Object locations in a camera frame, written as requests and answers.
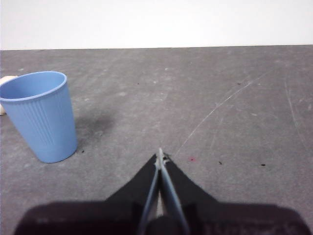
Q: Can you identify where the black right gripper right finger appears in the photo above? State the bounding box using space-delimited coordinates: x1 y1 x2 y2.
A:
161 156 308 235

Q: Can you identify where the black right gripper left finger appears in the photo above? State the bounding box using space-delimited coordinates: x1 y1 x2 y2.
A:
13 148 162 235

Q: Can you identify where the blue ribbed plastic cup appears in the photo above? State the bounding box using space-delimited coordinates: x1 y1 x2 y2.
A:
0 70 78 164

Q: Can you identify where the grey-handled cream sponge cup brush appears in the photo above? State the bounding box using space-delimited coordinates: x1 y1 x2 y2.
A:
0 75 18 116

